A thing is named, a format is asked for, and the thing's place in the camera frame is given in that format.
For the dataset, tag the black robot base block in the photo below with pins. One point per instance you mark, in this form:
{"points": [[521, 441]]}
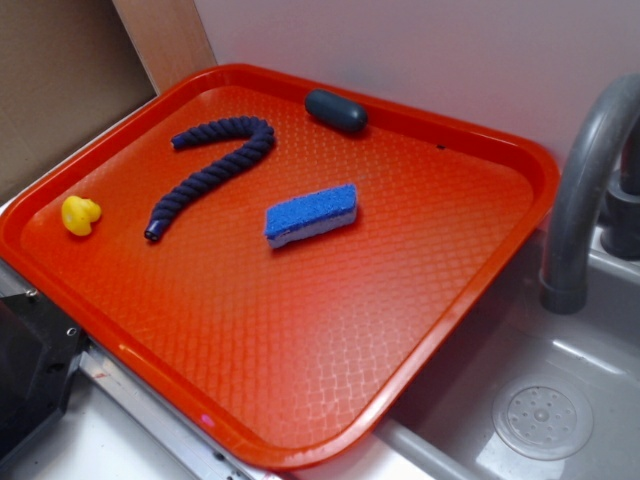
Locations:
{"points": [[40, 353]]}

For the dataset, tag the yellow rubber duck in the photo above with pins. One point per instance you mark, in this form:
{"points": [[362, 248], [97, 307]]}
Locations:
{"points": [[79, 215]]}

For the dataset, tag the blue sponge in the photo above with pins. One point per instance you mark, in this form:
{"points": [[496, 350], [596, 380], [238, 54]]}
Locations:
{"points": [[311, 215]]}

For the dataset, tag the red plastic tray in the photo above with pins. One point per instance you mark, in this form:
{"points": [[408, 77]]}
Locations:
{"points": [[286, 357]]}

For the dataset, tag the dark grey oval capsule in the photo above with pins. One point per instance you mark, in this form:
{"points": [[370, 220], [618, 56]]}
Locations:
{"points": [[336, 111]]}

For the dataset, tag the light wooden board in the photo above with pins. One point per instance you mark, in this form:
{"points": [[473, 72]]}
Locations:
{"points": [[169, 39]]}

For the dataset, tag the grey toy sink basin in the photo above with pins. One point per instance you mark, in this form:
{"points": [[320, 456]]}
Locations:
{"points": [[517, 392]]}

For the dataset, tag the grey plastic faucet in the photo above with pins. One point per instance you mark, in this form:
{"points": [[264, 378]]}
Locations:
{"points": [[600, 180]]}

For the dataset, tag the brown cardboard panel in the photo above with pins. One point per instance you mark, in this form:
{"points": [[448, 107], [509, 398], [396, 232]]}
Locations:
{"points": [[68, 72]]}

